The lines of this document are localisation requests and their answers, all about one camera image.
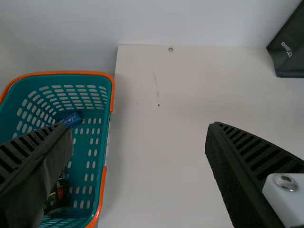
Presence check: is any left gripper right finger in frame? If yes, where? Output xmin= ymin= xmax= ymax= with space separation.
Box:
xmin=204 ymin=122 xmax=304 ymax=228

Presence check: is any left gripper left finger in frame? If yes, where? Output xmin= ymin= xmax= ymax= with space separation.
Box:
xmin=0 ymin=122 xmax=74 ymax=228

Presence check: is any dark coffee bottle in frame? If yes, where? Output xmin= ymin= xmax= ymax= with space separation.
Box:
xmin=42 ymin=171 xmax=71 ymax=214

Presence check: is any teal shopping basket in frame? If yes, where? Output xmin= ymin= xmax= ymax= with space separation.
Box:
xmin=0 ymin=70 xmax=115 ymax=228

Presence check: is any small blue tin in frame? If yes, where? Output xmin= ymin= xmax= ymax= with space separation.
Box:
xmin=59 ymin=111 xmax=83 ymax=128

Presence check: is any dark grey bag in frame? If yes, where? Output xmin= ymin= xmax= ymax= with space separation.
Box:
xmin=266 ymin=0 xmax=304 ymax=78

